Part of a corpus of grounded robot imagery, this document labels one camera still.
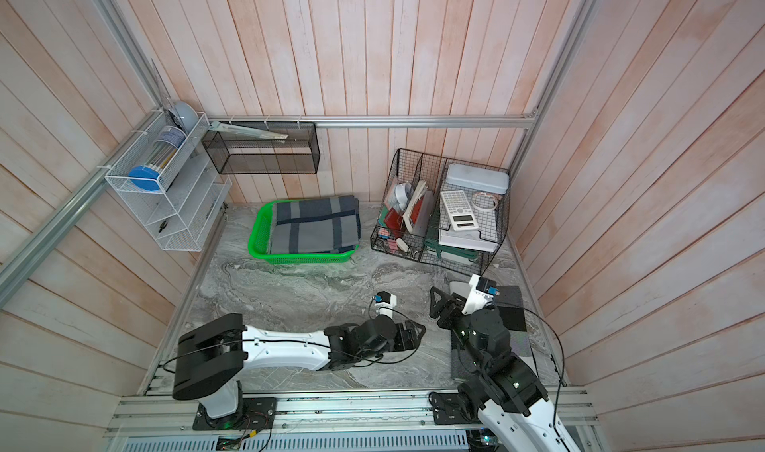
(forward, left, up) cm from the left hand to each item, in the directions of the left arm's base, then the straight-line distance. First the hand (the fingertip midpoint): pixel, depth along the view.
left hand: (415, 337), depth 77 cm
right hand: (+8, -5, +12) cm, 15 cm away
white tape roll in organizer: (+54, +1, 0) cm, 54 cm away
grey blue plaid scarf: (+38, +31, +1) cm, 49 cm away
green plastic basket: (+32, +50, -2) cm, 60 cm away
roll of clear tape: (+40, -24, +11) cm, 48 cm away
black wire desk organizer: (+34, -10, +12) cm, 38 cm away
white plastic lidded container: (+49, -25, +14) cm, 56 cm away
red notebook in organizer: (+43, +4, -3) cm, 43 cm away
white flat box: (+26, -16, +9) cm, 32 cm away
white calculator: (+32, -16, +12) cm, 37 cm away
